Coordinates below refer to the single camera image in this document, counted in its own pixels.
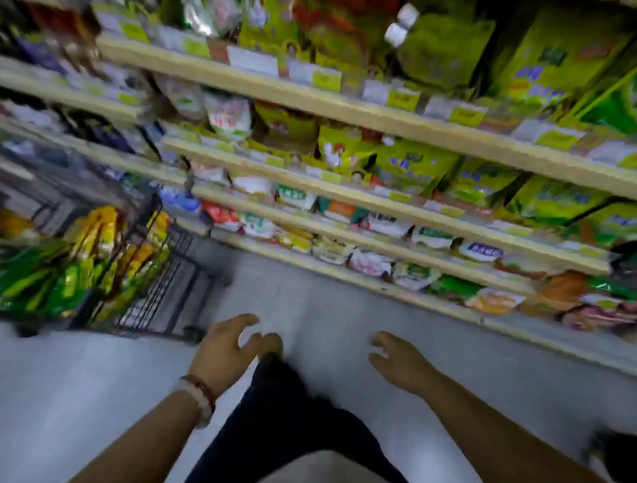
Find person's right hand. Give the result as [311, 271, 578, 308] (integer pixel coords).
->
[368, 331, 439, 397]

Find person's left hand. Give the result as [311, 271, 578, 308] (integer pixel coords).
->
[187, 313, 265, 399]

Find grey wire shopping cart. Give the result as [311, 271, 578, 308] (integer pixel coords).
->
[0, 129, 225, 344]

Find pile of seasoning packets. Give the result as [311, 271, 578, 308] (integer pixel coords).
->
[0, 204, 175, 324]

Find wooden store shelving with goods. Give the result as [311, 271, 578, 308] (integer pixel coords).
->
[0, 0, 637, 380]

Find person's left forearm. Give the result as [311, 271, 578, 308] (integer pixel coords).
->
[70, 393, 205, 483]

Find person's right forearm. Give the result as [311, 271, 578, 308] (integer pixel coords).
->
[418, 373, 603, 483]

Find brown shoe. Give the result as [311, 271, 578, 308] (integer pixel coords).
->
[259, 332, 285, 362]

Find black trousers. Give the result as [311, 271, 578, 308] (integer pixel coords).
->
[184, 353, 409, 483]

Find grey shirt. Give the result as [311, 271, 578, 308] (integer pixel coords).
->
[261, 450, 350, 483]

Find rows of assorted seasoning packets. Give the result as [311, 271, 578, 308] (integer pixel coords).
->
[149, 0, 637, 334]

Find dark red bracelet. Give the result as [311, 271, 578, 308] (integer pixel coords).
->
[184, 373, 218, 409]

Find white bead bracelet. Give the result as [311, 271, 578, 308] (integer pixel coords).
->
[177, 376, 215, 429]

